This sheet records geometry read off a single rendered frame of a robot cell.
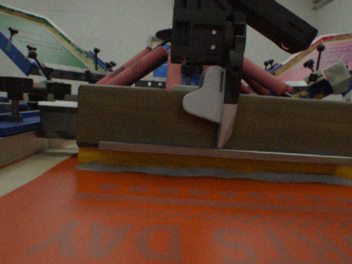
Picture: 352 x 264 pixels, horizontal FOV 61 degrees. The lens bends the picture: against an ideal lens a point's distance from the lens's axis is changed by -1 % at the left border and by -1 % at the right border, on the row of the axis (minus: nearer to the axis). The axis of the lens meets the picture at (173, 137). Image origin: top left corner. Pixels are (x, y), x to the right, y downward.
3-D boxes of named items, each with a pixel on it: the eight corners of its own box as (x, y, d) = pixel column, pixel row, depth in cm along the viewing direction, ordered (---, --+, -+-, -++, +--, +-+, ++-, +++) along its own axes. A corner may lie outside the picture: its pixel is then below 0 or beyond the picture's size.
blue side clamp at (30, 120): (6, 180, 34) (5, 119, 33) (-37, 177, 34) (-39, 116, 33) (82, 142, 64) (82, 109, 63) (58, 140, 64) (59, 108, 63)
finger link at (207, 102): (179, 145, 35) (184, 67, 36) (229, 149, 35) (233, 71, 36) (180, 145, 32) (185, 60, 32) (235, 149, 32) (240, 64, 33)
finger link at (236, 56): (216, 107, 36) (220, 36, 36) (231, 108, 36) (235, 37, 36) (224, 101, 31) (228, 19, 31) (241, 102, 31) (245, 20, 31)
